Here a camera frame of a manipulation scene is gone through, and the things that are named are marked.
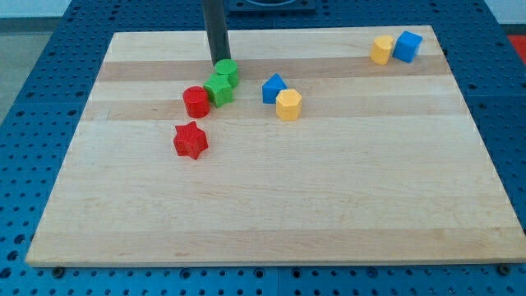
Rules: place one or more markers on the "yellow hexagon block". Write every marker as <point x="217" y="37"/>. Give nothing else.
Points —
<point x="288" y="105"/>

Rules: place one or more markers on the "green star block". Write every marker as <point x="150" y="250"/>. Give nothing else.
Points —
<point x="219" y="90"/>

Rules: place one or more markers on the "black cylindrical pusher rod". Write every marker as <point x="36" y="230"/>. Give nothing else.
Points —
<point x="216" y="29"/>

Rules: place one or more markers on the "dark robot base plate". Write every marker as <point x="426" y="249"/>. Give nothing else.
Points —
<point x="271" y="5"/>

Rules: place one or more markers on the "light wooden board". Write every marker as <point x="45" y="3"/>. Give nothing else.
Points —
<point x="384" y="166"/>

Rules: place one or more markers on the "blue triangular prism block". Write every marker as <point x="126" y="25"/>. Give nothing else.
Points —
<point x="271" y="89"/>

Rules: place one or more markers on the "red star block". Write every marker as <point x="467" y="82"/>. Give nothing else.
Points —
<point x="190" y="140"/>

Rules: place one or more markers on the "green cylinder block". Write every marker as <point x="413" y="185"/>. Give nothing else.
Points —
<point x="228" y="68"/>

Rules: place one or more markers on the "red cylinder block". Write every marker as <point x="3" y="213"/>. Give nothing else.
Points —
<point x="196" y="101"/>

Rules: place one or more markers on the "blue cube block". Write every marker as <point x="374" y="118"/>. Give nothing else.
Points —
<point x="407" y="46"/>

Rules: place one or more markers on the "yellow heart block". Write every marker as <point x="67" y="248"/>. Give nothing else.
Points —
<point x="381" y="49"/>

